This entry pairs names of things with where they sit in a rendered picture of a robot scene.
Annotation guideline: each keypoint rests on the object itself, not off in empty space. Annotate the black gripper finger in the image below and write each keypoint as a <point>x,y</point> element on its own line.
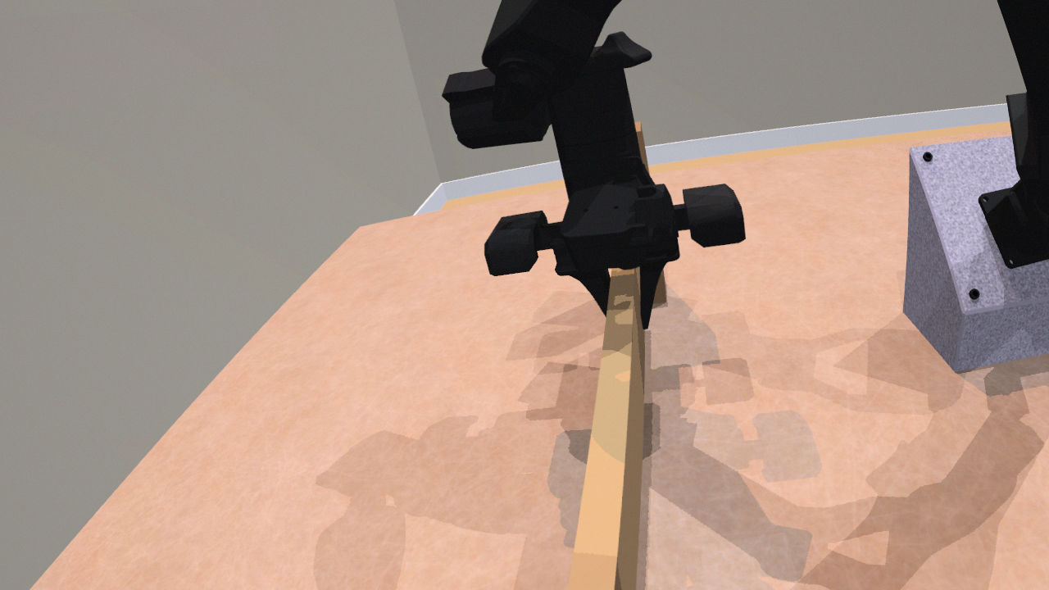
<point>650,272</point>
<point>596,282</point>

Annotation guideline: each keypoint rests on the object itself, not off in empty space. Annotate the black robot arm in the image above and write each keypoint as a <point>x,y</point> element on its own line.
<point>543,69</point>

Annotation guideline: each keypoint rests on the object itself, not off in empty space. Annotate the dark brown wooden post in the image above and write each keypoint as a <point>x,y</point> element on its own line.
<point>660,294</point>

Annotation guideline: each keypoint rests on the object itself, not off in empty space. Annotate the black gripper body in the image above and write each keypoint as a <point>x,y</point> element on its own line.
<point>712,213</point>

